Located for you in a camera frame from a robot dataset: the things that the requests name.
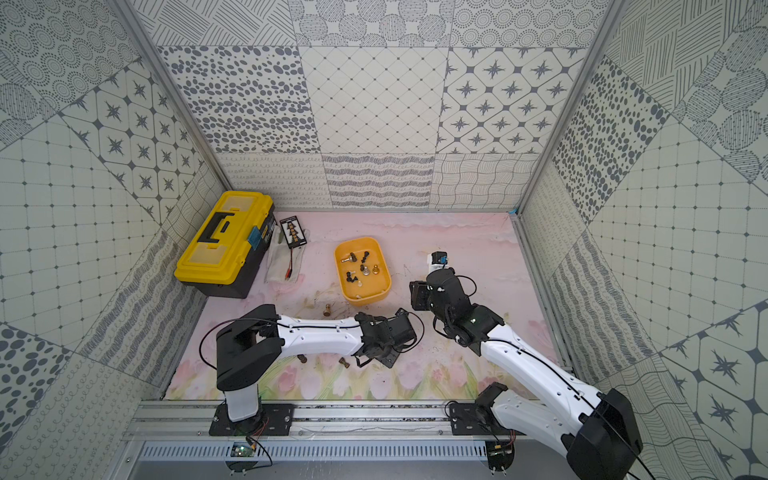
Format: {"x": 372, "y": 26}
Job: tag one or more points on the yellow black toolbox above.
{"x": 225, "y": 255}

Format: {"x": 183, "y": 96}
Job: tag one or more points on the yellow plastic storage tray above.
{"x": 359, "y": 285}

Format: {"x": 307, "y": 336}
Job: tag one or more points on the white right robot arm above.
{"x": 596, "y": 432}

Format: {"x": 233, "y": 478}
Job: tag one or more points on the black chess picture card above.
{"x": 293, "y": 232}

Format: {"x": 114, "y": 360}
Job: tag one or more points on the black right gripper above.
{"x": 418, "y": 295}

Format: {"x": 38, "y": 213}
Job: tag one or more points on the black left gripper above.
{"x": 387, "y": 351}

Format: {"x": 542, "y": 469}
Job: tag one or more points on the silver chess piece near tray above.
{"x": 348, "y": 258}

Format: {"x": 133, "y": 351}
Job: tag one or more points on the clear plastic bag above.
{"x": 283, "y": 263}

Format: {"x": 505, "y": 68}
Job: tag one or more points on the aluminium rail base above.
{"x": 305, "y": 431}

